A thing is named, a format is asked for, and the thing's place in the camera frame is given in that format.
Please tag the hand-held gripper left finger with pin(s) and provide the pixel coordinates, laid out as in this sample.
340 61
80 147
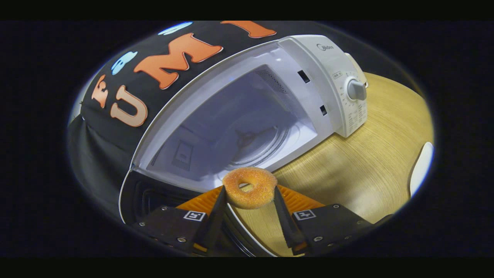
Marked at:
214 224

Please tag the white microwave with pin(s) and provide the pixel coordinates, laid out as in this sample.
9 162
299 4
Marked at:
320 73

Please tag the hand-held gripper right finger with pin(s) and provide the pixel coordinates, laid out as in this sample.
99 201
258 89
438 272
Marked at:
287 224

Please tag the orange sugared donut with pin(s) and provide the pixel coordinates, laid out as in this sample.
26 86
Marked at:
262 193

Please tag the white plate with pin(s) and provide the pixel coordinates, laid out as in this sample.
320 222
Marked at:
420 170

